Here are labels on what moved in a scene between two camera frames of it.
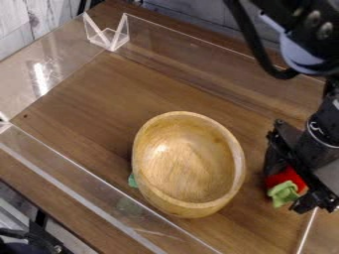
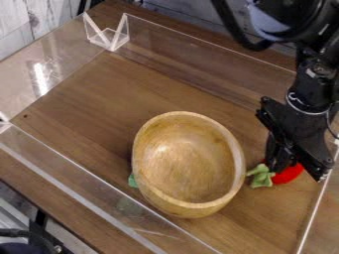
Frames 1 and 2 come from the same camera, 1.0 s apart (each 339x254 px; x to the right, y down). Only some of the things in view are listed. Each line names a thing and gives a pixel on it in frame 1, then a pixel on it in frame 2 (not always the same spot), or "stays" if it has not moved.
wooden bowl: (188, 164) stays
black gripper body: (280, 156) → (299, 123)
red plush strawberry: (284, 187) → (260, 178)
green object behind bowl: (132, 182) stays
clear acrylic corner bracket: (107, 39) stays
